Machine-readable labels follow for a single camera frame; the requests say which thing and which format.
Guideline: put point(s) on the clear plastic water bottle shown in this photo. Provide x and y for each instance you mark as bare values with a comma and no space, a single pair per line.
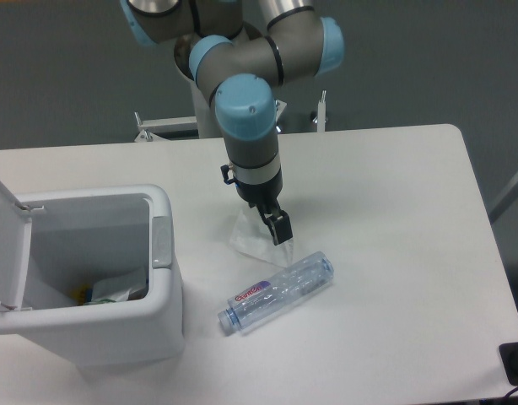
271,295

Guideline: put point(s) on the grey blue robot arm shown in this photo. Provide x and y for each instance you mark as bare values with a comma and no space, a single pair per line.
303,43

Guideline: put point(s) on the white furniture leg right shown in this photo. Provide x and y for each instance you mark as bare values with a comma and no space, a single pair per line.
504,199

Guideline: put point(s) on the white plastic bag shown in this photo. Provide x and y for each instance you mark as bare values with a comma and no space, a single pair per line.
250,237

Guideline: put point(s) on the white plastic trash can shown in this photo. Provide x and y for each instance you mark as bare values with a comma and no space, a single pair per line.
80,237

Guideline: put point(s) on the white metal base frame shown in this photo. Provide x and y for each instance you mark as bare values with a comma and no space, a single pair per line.
174,124

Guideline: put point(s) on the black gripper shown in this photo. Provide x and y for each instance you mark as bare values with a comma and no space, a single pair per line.
265,197

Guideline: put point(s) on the black device at edge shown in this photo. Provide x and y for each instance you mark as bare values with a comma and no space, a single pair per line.
509,356

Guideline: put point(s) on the trash inside bin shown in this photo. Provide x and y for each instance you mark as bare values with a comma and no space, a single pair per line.
123,288

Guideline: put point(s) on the white trash can lid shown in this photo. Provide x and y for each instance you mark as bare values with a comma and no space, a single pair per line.
15,238

